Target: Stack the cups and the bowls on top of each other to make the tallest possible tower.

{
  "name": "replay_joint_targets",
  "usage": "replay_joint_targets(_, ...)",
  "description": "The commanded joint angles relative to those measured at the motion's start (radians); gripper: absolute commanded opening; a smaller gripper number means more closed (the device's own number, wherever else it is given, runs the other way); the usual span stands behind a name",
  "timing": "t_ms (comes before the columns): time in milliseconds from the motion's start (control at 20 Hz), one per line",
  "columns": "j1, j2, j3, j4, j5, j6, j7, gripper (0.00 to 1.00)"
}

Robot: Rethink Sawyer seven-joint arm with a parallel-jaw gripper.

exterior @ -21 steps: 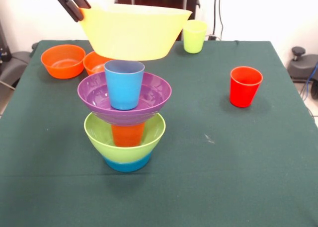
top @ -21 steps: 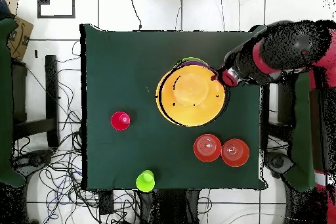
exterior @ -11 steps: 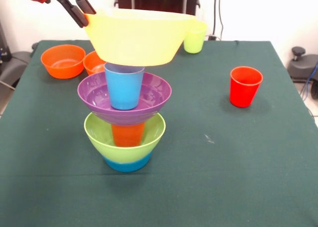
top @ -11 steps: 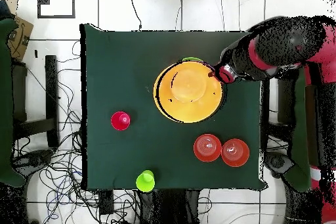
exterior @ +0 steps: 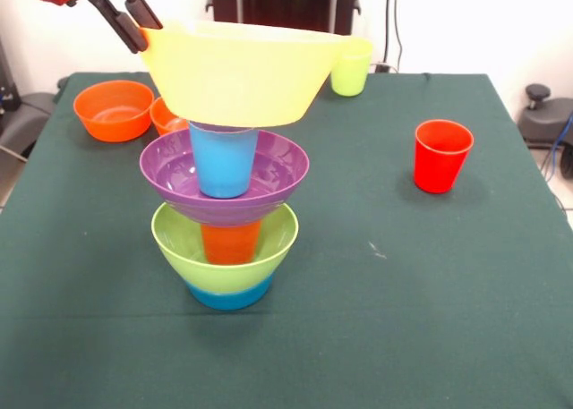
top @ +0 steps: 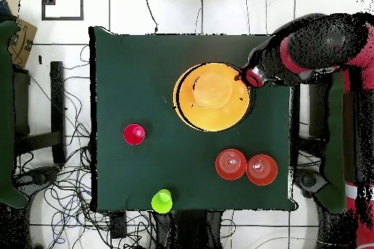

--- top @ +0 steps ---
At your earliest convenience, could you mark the large yellow bowl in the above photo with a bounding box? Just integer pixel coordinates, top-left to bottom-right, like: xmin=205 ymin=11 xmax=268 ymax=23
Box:
xmin=172 ymin=62 xmax=252 ymax=132

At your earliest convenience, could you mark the orange bowl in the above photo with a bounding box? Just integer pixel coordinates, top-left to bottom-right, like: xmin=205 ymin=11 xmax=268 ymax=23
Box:
xmin=245 ymin=154 xmax=279 ymax=186
xmin=215 ymin=148 xmax=248 ymax=180

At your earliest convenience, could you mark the lime green cup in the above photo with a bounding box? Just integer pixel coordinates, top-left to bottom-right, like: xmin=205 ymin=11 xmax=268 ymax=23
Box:
xmin=150 ymin=188 xmax=174 ymax=214

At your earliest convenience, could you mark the black metal stand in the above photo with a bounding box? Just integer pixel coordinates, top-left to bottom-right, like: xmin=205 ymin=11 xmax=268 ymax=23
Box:
xmin=290 ymin=83 xmax=329 ymax=168
xmin=12 ymin=61 xmax=66 ymax=165

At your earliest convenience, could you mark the green cloth covered table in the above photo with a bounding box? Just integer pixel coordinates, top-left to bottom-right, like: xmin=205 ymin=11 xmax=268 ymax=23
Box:
xmin=0 ymin=19 xmax=30 ymax=209
xmin=315 ymin=70 xmax=348 ymax=214

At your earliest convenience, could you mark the dark green tablecloth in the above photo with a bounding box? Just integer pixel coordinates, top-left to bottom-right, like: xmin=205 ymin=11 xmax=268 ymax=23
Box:
xmin=88 ymin=26 xmax=299 ymax=212

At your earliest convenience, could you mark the dark grey chair base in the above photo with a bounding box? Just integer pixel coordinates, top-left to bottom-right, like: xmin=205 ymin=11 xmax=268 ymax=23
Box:
xmin=293 ymin=168 xmax=328 ymax=199

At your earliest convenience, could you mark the red cup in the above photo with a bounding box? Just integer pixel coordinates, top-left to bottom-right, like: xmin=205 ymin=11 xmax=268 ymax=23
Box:
xmin=123 ymin=123 xmax=146 ymax=146

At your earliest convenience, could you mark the cardboard box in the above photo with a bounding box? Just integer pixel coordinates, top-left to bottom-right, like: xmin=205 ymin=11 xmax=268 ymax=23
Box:
xmin=7 ymin=16 xmax=38 ymax=69

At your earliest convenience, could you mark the black chair base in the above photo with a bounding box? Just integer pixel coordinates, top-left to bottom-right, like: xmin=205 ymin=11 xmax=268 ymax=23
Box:
xmin=14 ymin=165 xmax=61 ymax=191

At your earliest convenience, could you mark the black floor cable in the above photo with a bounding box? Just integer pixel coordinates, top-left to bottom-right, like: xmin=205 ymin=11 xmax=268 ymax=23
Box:
xmin=142 ymin=0 xmax=159 ymax=34

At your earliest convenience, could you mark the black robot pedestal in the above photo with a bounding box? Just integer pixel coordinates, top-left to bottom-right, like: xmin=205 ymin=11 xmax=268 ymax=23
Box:
xmin=154 ymin=210 xmax=223 ymax=249

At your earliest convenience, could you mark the black square frame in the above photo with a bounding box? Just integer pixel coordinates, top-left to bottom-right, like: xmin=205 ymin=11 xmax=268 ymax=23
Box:
xmin=41 ymin=0 xmax=85 ymax=21

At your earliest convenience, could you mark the tangle of cables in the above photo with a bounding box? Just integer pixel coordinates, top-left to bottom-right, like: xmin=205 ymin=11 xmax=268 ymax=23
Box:
xmin=14 ymin=45 xmax=156 ymax=249

